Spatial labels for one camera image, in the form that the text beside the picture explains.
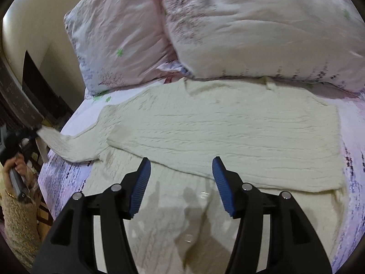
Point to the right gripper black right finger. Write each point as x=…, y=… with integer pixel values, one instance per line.
x=294, y=246

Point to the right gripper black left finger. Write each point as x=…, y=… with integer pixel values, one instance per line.
x=69, y=246

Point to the cream knit sweater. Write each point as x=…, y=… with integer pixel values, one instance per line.
x=216, y=154

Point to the beige fuzzy left sleeve forearm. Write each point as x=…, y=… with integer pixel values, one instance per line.
x=20, y=225

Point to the person left hand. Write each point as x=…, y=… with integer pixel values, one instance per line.
x=17, y=163

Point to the white wooden headboard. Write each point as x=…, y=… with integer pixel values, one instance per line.
x=37, y=27

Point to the pink floral pillow left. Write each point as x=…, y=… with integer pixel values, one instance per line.
x=119, y=43

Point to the pink floral pillow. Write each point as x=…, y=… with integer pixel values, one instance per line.
x=302, y=40
x=119, y=43

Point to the pink floral pillow right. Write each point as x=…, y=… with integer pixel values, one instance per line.
x=302, y=40

